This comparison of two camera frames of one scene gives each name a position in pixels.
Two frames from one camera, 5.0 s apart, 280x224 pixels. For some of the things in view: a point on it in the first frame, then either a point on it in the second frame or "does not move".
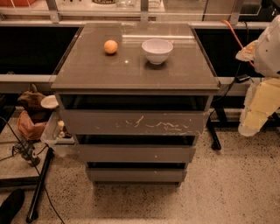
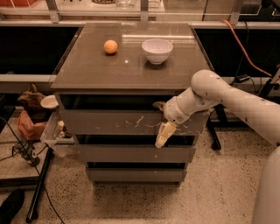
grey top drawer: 135,122 does not move
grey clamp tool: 26,150 does not move
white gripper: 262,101 → 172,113
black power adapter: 241,78 does not move
